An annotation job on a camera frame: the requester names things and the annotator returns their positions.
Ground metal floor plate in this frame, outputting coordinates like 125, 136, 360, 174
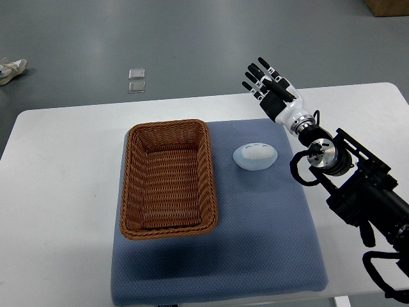
128, 68, 145, 80
128, 81, 146, 93

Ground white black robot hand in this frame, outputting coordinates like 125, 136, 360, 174
242, 57, 311, 134

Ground blue quilted mat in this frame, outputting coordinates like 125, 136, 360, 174
110, 118, 329, 306

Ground brown wicker basket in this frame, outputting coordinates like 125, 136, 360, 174
119, 119, 219, 240

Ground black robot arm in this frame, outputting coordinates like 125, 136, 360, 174
242, 58, 408, 262

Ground white sneaker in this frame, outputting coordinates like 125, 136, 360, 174
0, 58, 27, 86

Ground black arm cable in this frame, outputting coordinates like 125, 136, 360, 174
289, 151, 327, 186

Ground cardboard box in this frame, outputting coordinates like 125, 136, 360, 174
365, 0, 409, 17

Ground upper metal floor plate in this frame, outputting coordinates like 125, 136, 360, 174
128, 68, 145, 80

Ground white table leg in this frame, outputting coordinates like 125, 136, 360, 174
334, 295, 351, 307

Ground lower metal floor plate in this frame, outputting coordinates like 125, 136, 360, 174
128, 81, 146, 93

